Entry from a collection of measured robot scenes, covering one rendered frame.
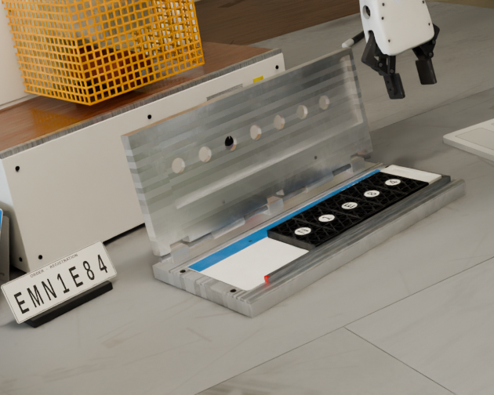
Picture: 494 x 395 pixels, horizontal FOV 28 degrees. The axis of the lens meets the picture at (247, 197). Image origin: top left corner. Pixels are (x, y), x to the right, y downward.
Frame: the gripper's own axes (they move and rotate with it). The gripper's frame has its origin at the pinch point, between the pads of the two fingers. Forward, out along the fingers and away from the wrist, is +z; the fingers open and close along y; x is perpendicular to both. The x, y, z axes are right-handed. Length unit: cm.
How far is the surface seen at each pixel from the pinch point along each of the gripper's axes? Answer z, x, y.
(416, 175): 13.2, -2.9, -5.9
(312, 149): 5.1, 6.5, -16.7
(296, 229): 11.8, -3.8, -29.7
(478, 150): 15.7, 1.0, 10.7
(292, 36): 1, 103, 49
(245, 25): -4, 129, 52
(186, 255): 10.6, 3.5, -43.7
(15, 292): 6, 7, -67
